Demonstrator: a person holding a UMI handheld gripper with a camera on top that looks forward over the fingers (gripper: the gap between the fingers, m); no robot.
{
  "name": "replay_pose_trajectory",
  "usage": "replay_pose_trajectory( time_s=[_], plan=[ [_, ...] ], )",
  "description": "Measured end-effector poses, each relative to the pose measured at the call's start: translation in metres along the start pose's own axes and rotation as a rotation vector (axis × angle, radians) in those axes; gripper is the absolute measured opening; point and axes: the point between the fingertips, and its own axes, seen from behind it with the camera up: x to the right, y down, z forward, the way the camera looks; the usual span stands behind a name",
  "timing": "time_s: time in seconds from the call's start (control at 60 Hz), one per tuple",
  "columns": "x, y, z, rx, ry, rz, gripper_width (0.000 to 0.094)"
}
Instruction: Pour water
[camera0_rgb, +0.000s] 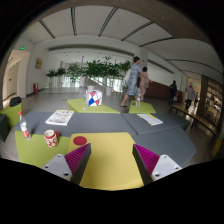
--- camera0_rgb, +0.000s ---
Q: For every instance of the wooden bookshelf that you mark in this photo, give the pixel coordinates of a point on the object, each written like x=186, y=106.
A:
x=211, y=100

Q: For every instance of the newspaper on grey cushion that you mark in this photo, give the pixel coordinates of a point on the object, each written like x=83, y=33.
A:
x=60, y=117

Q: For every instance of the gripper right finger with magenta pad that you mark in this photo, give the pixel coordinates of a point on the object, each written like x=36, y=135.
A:
x=153, y=167

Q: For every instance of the white cylindrical planter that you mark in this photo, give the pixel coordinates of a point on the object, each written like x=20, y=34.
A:
x=108, y=91

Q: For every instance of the red round coaster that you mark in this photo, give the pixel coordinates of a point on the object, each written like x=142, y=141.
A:
x=80, y=140

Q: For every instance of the small clear bottle far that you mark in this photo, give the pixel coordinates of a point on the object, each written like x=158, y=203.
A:
x=138, y=101

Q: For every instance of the person in dark clothes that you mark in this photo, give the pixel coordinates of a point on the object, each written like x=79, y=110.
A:
x=173, y=90

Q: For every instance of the woman in blue dress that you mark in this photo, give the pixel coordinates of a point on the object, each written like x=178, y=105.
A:
x=135, y=71

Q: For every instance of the long wooden bench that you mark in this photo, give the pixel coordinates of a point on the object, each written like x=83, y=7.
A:
x=196, y=119

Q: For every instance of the red and white mug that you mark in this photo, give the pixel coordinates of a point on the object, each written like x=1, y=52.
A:
x=51, y=138

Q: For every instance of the person in pink top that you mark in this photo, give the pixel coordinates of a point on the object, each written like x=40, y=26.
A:
x=144, y=82

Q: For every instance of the person in grey shirt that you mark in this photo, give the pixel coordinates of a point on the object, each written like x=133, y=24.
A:
x=190, y=96

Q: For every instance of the row of potted plants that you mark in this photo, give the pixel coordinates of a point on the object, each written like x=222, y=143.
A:
x=92, y=69

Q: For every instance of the red fire extinguisher box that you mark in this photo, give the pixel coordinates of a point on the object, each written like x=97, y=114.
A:
x=35, y=88

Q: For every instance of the red blue white cube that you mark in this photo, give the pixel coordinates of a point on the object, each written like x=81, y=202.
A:
x=93, y=98

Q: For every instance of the yellow and white booklet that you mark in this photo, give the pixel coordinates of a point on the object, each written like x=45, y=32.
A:
x=150, y=119

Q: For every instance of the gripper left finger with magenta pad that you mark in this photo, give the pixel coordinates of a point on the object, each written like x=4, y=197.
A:
x=71, y=166

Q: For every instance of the clear bottle with red label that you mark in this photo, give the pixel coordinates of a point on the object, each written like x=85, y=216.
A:
x=24, y=127

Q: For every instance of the black chair back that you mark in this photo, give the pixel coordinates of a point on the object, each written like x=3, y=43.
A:
x=15, y=101

